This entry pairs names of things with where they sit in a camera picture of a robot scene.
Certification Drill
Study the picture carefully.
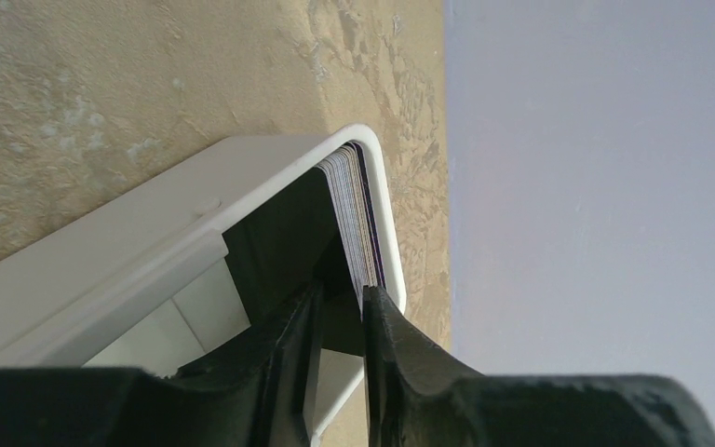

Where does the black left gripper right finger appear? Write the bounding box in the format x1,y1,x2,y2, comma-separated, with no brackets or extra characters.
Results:
362,286,715,446

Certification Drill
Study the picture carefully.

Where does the stack of credit cards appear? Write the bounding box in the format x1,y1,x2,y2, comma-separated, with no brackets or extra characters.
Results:
317,142,386,307

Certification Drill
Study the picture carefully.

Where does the white plastic tray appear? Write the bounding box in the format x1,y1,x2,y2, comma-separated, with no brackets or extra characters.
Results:
0,124,407,445

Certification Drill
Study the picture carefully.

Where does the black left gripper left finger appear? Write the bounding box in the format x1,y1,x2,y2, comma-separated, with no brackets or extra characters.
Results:
0,281,324,446

